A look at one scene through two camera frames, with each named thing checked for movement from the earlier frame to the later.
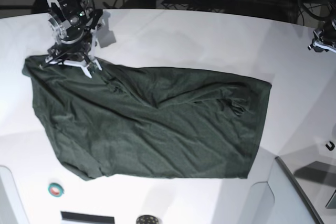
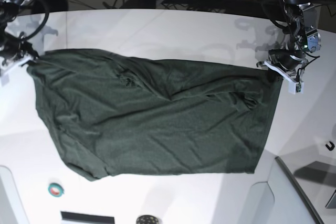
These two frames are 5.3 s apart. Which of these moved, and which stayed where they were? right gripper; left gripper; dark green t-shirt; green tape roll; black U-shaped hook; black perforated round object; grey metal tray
Moved: left gripper; dark green t-shirt; right gripper
Stayed: black U-shaped hook; green tape roll; black perforated round object; grey metal tray
